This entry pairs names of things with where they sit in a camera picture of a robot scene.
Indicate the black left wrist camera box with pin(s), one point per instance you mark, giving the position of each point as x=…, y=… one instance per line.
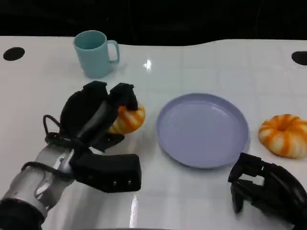
x=110, y=172

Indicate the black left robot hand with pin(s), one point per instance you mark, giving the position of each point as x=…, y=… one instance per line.
x=79, y=112

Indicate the orange white toy bread roll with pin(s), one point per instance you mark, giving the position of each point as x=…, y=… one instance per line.
x=284, y=136
x=134, y=119

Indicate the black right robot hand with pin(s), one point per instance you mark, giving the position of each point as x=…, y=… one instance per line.
x=275, y=189

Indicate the pale green mug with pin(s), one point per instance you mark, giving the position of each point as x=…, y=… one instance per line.
x=93, y=60

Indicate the black table grommet hole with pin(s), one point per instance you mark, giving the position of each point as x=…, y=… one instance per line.
x=300, y=58
x=14, y=53

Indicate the lilac plate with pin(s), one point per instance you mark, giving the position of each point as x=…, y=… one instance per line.
x=204, y=130

